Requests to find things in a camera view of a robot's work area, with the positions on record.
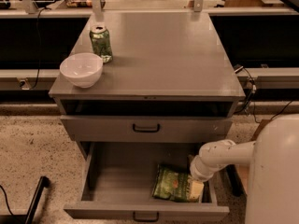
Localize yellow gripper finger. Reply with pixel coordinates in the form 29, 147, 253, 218
189, 180, 204, 202

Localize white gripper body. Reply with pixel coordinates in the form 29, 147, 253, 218
190, 155, 218, 182

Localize green jalapeno chip bag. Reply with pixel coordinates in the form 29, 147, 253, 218
152, 165, 194, 203

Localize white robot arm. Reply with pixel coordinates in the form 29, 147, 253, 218
190, 114, 299, 224

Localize grey drawer cabinet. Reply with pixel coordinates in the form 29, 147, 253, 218
48, 10, 247, 161

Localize open grey middle drawer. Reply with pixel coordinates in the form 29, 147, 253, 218
64, 142, 229, 223

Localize closed grey top drawer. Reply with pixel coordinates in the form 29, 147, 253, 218
61, 115, 232, 143

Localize black bar beside cabinet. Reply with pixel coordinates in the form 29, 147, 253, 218
226, 164, 243, 197

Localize cardboard box with snacks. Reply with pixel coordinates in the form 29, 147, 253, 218
235, 119, 270, 195

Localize black metal leg left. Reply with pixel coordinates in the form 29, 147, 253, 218
0, 176, 50, 224

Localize white bowl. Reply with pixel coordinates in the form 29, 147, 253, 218
60, 53, 103, 88

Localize green soda can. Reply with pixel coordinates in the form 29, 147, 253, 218
89, 25, 113, 63

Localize black cables right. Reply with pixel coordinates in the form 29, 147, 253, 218
233, 63, 260, 124

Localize black cable left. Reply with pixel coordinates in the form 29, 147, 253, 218
30, 7, 52, 91

